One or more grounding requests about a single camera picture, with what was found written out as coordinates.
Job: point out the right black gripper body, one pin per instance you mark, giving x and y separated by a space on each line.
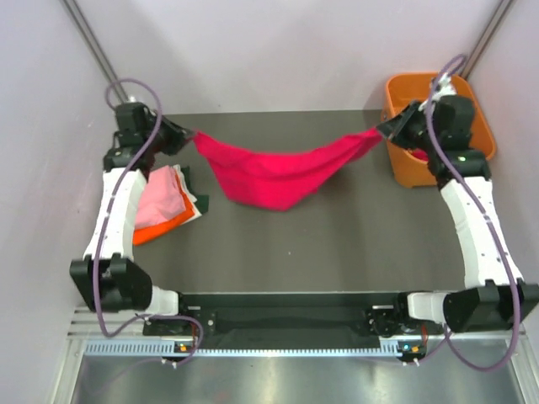
413 134

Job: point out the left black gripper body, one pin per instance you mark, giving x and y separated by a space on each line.
165 140

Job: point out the magenta t-shirt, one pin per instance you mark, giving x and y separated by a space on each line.
278 181

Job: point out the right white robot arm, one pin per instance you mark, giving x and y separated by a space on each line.
495 294

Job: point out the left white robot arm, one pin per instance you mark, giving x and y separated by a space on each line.
107 277

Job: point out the orange plastic basket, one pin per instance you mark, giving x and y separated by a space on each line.
404 88

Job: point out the magenta shirt in basket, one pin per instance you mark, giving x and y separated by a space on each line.
420 155

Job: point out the folded light pink t-shirt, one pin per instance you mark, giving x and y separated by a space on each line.
161 199

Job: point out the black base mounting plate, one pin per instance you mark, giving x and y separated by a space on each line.
313 320

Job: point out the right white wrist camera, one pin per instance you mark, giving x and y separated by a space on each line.
441 87

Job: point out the grey slotted cable duct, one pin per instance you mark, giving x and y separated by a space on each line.
174 349

